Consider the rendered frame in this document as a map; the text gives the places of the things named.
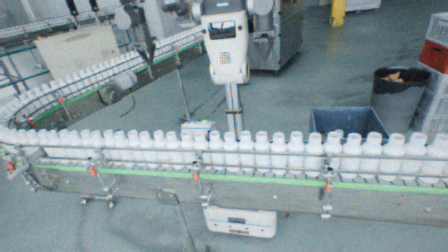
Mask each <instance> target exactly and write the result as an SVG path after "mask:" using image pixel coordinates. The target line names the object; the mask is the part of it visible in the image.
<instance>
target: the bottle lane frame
mask: <svg viewBox="0 0 448 252"><path fill-rule="evenodd" d="M34 165H35V167H36V169H37V170H38V172H43V173H47V175H49V177H50V178H56V180H54V181H53V183H54V184H55V185H56V188H50V189H52V190H53V192H62V193H78V194H86V195H103V196H107V192H104V187H103V185H102V184H101V181H100V180H99V178H98V176H97V175H96V176H94V175H93V174H92V172H91V170H89V172H85V170H86V169H87V168H88V167H76V166H77V165H76V166H75V167H70V166H63V165H62V166H57V165H44V164H43V165H42V164H34ZM98 169H99V171H100V172H101V175H102V177H103V178H104V181H105V182H106V184H107V186H110V185H111V184H112V183H113V178H112V176H111V175H115V176H116V179H117V181H115V182H119V185H120V186H121V187H119V188H118V190H117V192H115V190H116V189H117V186H116V184H115V183H114V184H113V186H112V191H113V192H115V197H118V198H135V199H143V200H157V197H156V194H155V193H156V192H157V190H159V191H160V190H162V191H173V192H174V193H175V194H176V196H177V200H178V203H191V204H199V205H202V200H200V194H199V188H198V185H197V182H195V179H191V175H192V173H191V172H190V171H191V170H190V171H189V172H188V173H186V172H182V170H181V171H180V172H174V169H173V170H172V171H165V170H166V169H165V170H164V171H157V169H156V171H149V169H148V170H147V171H146V170H141V169H142V168H141V169H139V170H133V169H134V168H133V169H126V168H125V169H119V167H118V168H117V169H111V167H110V169H107V168H104V167H103V168H98ZM200 179H201V182H202V188H203V191H204V194H205V193H206V191H207V189H208V186H207V183H206V181H211V187H210V189H212V191H213V194H211V198H210V200H209V203H210V205H216V206H224V207H231V208H248V209H256V210H264V211H272V212H288V213H296V214H304V215H319V216H321V211H322V204H323V195H324V189H325V184H326V181H319V179H318V178H317V181H314V180H308V178H307V177H305V180H301V179H296V176H295V177H294V179H288V178H286V177H285V175H284V178H276V177H275V175H273V177H265V176H264V175H263V177H255V174H253V177H250V176H245V173H244V175H243V176H236V173H234V174H233V175H226V171H225V174H217V173H215V174H208V171H207V172H206V174H200ZM332 184H333V188H331V190H332V194H331V196H329V198H331V199H330V206H332V209H330V211H329V214H330V217H337V218H345V219H361V220H369V221H377V222H394V223H402V224H410V225H426V226H434V227H442V228H445V227H448V187H447V186H446V185H445V187H434V186H433V185H432V184H431V187H421V186H419V184H418V183H416V184H417V186H407V185H406V184H404V185H394V184H392V182H391V181H390V184H380V183H379V181H377V184H368V183H367V182H366V181H365V183H355V182H354V181H353V179H352V182H343V181H342V180H341V178H340V181H335V182H332ZM52 190H51V191H52Z"/></svg>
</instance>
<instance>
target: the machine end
mask: <svg viewBox="0 0 448 252"><path fill-rule="evenodd" d="M304 1H305V0H277V16H276V17H274V18H273V23H274V25H275V29H276V35H275V37H274V38H275V40H274V44H273V46H272V49H271V52H270V55H269V57H268V61H262V58H261V57H260V55H259V53H258V51H257V50H256V47H255V46H254V41H253V39H254V30H255V29H256V20H255V14H253V16H254V28H252V29H249V30H248V48H247V55H246V56H248V59H249V67H250V69H258V70H275V73H273V76H277V75H279V73H276V71H277V70H279V69H280V68H281V67H282V66H283V65H284V64H290V63H291V62H290V61H288V60H289V59H290V58H291V57H292V56H293V55H294V54H296V55H297V54H300V52H297V51H298V50H299V49H300V48H301V46H302V43H303V40H302V34H303V19H304V12H305V11H306V10H307V8H306V9H303V8H304Z"/></svg>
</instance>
